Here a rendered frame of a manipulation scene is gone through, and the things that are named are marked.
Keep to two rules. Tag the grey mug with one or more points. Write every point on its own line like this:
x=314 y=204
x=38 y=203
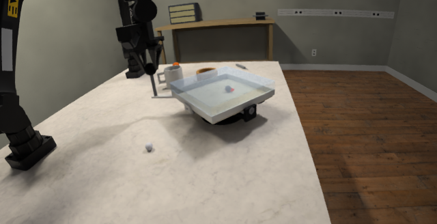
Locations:
x=170 y=75

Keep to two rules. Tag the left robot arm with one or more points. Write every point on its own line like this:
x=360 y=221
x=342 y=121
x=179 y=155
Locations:
x=129 y=36

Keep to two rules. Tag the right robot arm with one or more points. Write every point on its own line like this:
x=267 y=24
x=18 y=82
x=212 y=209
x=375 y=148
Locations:
x=25 y=142

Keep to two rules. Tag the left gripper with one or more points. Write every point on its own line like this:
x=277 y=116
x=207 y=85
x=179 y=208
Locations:
x=154 y=49

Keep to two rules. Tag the small grey ball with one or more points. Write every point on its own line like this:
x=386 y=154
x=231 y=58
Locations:
x=148 y=146

